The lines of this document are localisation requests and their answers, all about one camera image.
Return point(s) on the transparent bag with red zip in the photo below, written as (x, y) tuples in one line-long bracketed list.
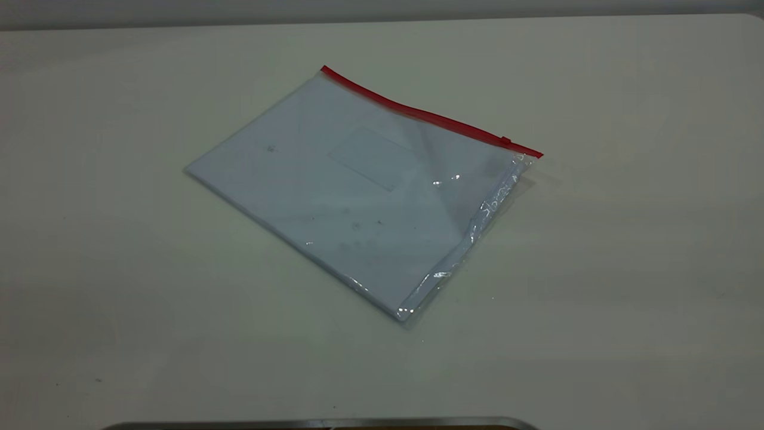
[(418, 113)]

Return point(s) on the red zipper slider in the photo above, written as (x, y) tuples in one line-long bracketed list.
[(505, 141)]

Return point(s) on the white paper stack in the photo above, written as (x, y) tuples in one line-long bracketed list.
[(334, 191)]

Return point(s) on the grey metal frame edge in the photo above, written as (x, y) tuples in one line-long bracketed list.
[(322, 424)]

